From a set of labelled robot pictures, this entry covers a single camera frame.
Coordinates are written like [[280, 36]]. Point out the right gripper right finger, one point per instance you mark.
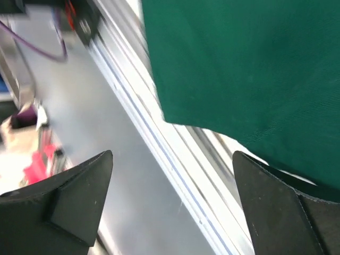
[[284, 214]]

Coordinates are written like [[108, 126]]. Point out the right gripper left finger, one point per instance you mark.
[[59, 215]]

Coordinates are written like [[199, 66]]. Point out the green surgical drape cloth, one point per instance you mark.
[[264, 73]]

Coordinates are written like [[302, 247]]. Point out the aluminium rail frame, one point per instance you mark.
[[197, 162]]

